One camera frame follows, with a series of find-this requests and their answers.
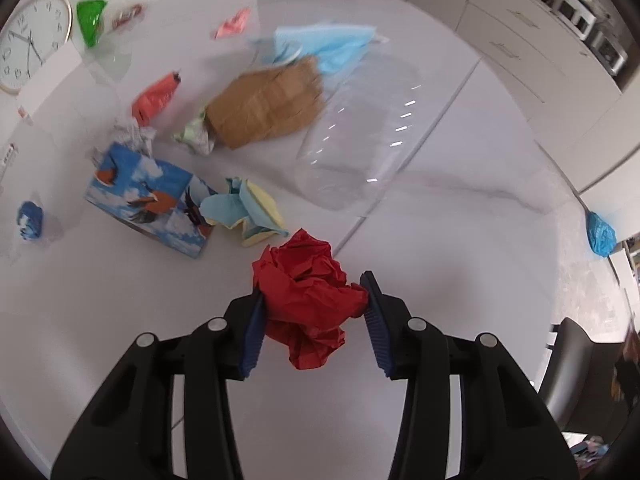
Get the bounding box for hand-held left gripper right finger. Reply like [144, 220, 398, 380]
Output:
[359, 270, 581, 480]

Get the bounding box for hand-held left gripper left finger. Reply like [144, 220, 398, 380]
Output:
[50, 291, 267, 480]

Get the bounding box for red paper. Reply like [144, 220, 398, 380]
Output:
[251, 228, 369, 371]

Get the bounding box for crumpled pastel paper napkins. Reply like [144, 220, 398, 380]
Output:
[200, 177, 290, 247]

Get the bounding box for bird print tissue box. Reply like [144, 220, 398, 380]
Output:
[84, 141, 218, 259]

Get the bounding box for clear plastic bottle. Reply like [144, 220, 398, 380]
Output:
[294, 55, 436, 213]

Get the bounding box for grey chair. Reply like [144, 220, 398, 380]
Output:
[539, 317, 631, 433]

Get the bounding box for crumpled green white paper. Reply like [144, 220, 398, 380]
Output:
[174, 107, 216, 156]

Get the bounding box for brown paper bag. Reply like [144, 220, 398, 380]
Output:
[205, 56, 326, 150]

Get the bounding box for blue bag on stick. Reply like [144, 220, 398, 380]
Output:
[586, 211, 617, 257]

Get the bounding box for blue crumpled wrapper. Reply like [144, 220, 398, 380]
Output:
[17, 201, 45, 241]

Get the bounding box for orange-red plastic wrapper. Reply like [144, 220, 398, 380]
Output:
[131, 72, 182, 126]

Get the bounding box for bookshelf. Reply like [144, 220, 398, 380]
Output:
[622, 235, 640, 286]

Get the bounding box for blue face mask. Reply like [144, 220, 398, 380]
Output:
[274, 22, 388, 73]

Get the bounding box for beige drawer cabinet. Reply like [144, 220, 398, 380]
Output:
[457, 0, 623, 148]

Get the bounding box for clear plastic cup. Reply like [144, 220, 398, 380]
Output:
[82, 10, 132, 81]

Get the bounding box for pink plastic wrapper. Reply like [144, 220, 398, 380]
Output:
[212, 7, 251, 40]

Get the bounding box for white cardboard box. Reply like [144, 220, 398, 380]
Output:
[20, 49, 83, 116]

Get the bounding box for red white small packet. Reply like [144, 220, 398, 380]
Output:
[112, 4, 146, 28]

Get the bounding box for green plastic cup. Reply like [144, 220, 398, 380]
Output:
[76, 0, 108, 48]

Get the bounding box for silver toaster oven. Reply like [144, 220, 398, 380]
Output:
[590, 30, 628, 76]

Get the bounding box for silver microwave oven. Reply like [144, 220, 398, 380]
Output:
[555, 0, 597, 36]

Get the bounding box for round white wall clock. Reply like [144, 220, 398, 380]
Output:
[0, 0, 73, 93]

